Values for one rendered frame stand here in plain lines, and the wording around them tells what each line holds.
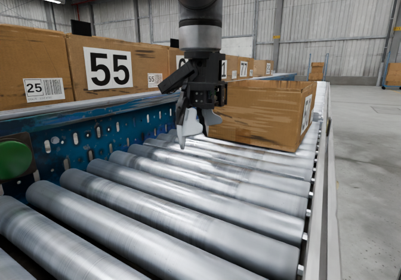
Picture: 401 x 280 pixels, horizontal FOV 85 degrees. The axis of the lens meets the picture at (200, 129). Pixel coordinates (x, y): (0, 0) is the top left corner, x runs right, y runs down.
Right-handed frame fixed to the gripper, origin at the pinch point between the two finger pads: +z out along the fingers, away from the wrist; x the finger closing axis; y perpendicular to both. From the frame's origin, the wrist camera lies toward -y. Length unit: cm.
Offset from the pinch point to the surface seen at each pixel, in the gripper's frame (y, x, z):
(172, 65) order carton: -28.9, 31.7, -17.9
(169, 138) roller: -17.1, 12.7, 5.8
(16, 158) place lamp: -21.0, -27.5, -0.9
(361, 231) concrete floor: 57, 104, 80
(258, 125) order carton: 11.0, 18.1, -0.8
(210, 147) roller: -1.3, 12.4, 6.1
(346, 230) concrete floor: 49, 101, 80
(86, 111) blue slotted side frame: -22.8, -11.5, -6.6
